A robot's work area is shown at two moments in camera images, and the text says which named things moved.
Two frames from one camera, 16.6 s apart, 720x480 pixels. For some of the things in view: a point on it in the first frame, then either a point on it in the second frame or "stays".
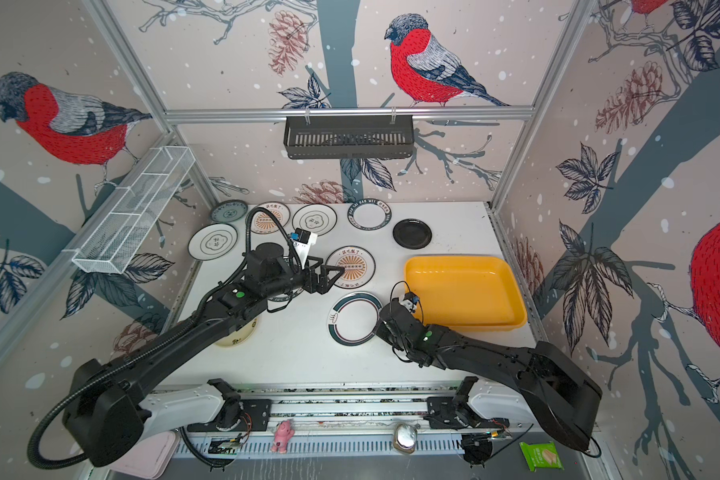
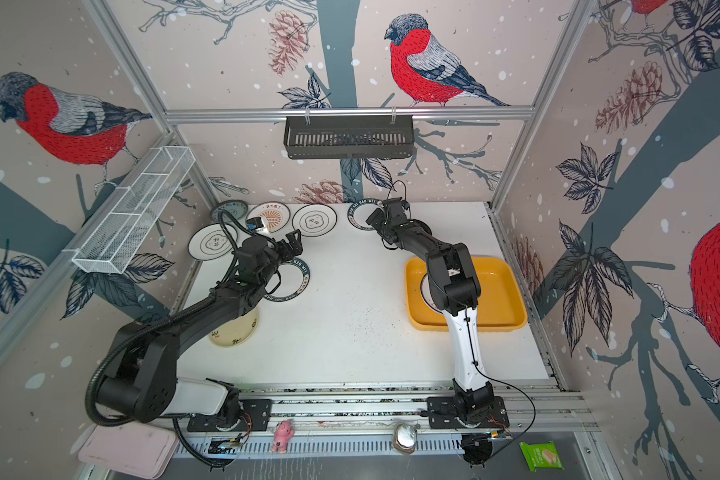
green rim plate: x=369 y=214 stays
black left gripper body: x=306 y=280 → x=280 y=253
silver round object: x=405 y=438 stays
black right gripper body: x=384 y=329 → x=383 y=221
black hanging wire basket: x=348 y=136 stays
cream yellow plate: x=238 y=336 stays
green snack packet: x=542 y=455 stays
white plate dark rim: x=211 y=241 stays
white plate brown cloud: x=316 y=218 stays
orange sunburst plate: x=359 y=264 → x=426 y=294
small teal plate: x=229 y=211 stays
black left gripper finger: x=326 y=283 → x=295 y=242
